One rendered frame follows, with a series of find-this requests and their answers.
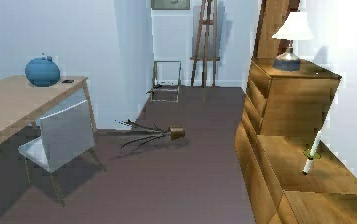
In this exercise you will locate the fallen bare-twig houseplant in pot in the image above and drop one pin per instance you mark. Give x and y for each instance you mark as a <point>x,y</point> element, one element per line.
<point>176,132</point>

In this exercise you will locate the wooden easel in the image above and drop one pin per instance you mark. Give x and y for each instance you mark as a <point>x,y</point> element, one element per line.
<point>206,43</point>

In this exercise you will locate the white chair with wooden legs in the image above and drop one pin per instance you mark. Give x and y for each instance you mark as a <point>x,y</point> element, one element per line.
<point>66,133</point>

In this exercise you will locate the small black flat object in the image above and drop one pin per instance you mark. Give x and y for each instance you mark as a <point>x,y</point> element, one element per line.
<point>67,81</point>

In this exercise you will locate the wooden chest of drawers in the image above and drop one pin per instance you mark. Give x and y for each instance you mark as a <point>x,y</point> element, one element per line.
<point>292,96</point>

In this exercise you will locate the tall wooden cabinet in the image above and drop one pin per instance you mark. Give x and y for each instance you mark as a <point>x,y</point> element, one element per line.
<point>272,30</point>

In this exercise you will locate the low wooden dresser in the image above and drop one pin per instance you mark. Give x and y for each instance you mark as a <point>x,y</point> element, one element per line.
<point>286,180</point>

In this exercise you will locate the table lamp with white shade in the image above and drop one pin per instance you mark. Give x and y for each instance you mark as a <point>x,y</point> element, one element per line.
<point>292,40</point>

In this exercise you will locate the blue round vase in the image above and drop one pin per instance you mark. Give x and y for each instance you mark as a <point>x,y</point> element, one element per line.
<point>42,71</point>

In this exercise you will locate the light wooden desk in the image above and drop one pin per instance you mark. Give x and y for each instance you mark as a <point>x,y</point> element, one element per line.
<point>9,103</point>

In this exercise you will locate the empty frame lying on floor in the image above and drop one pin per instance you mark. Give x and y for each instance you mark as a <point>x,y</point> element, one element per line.
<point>166,94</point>

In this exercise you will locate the empty frame leaning on wall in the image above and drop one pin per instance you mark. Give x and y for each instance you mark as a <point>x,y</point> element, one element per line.
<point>167,71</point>

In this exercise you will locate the framed picture on wall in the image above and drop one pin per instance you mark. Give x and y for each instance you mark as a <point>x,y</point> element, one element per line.
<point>170,4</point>

